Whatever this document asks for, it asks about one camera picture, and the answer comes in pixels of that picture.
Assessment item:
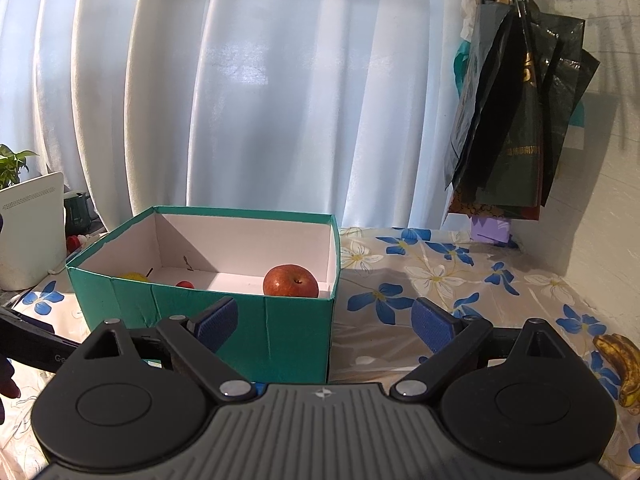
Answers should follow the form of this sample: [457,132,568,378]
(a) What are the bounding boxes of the white curtain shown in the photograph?
[0,0,481,233]

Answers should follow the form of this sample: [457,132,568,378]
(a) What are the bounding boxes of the dark green mug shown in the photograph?
[64,192,97,227]

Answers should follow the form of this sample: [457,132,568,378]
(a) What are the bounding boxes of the white appliance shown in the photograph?
[0,172,69,291]

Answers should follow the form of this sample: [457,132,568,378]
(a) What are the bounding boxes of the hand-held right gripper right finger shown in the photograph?
[390,297,561,404]

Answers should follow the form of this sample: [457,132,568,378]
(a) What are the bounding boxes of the overripe brown banana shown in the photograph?
[593,334,640,408]

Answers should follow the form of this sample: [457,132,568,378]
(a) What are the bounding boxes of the blue floral tablecloth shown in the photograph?
[0,225,640,480]

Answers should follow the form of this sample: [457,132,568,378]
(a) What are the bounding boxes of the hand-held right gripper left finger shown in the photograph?
[82,297,257,404]

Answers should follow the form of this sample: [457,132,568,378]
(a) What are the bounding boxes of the teal cardboard box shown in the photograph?
[66,205,342,385]

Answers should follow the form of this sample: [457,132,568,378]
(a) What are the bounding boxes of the red apple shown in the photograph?
[263,263,320,299]

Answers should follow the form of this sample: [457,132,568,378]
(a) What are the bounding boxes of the person's left hand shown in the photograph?
[0,355,22,423]

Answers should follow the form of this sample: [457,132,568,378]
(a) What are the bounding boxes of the dark green hanging bag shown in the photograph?
[444,0,547,221]

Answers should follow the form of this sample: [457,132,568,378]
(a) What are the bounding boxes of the purple box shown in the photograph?
[470,216,513,247]

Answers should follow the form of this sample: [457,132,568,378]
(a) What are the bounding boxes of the green potted plant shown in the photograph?
[0,144,40,191]

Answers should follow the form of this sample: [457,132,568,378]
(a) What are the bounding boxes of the black plastic hanging bag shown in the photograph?
[515,7,601,207]

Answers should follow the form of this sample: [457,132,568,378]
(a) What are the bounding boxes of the brown patterned hanging bag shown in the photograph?
[446,192,542,222]

